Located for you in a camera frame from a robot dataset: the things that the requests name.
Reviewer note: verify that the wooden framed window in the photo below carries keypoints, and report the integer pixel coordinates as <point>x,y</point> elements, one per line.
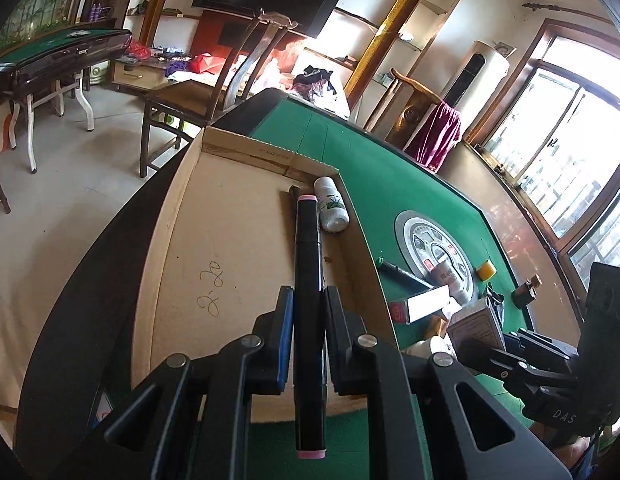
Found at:
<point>564,150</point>

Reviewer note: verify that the shallow cardboard box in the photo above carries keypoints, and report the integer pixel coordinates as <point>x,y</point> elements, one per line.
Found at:
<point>230,240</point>

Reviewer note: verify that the round table control panel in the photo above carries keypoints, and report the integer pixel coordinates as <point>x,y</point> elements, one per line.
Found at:
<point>419,240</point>

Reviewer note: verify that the yellow block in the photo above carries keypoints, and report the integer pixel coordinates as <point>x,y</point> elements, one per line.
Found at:
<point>486,270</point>

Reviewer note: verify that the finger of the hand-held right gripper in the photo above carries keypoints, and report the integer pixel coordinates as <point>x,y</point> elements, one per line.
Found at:
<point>509,365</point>
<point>539,347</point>

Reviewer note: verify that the wooden shelf column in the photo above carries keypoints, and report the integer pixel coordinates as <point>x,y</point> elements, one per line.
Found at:
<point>389,30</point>
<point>157,0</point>

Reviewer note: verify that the small grey-white bottle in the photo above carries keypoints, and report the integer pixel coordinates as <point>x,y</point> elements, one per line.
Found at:
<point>452,275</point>

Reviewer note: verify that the folded mahjong table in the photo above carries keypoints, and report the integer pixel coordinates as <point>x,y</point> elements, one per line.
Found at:
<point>55,50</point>

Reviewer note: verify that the green mahjong table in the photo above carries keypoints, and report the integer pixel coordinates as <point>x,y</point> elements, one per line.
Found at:
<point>340,130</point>

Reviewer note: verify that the grey carton with red stripe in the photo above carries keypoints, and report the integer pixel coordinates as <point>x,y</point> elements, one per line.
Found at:
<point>427,304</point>

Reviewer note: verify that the black marker with pink caps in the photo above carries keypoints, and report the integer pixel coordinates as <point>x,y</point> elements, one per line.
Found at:
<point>309,260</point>

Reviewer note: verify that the black marker with green cap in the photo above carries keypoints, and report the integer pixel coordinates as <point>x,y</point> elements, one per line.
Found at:
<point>399,272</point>

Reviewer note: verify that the white bottle with green label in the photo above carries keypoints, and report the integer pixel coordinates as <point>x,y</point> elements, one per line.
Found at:
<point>331,205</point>

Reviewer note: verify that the floral wall painting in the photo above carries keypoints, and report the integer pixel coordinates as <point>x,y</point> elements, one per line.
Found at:
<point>35,5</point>

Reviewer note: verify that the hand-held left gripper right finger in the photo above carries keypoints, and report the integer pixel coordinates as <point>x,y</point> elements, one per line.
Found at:
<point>340,350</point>

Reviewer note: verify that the white tower air conditioner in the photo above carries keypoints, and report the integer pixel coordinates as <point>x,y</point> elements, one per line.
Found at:
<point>489,75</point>

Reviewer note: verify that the small carton with barcode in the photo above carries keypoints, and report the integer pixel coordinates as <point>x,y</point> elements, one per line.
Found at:
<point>474,330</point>

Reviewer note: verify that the red plastic bag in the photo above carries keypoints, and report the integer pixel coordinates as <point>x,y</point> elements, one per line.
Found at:
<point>137,51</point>

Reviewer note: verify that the black cloth pile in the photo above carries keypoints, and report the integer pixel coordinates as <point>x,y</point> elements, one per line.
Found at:
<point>312,77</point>

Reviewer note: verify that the dark red cloth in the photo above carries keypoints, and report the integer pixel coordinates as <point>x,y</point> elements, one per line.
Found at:
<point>437,132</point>

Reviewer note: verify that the wooden chair with carved back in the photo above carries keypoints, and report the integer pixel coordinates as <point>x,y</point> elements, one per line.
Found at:
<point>414,105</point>

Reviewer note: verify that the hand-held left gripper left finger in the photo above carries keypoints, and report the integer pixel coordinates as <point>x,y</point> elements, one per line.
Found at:
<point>286,340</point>

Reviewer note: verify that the red paper bag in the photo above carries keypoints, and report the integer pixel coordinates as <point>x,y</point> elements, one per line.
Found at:
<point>207,62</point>

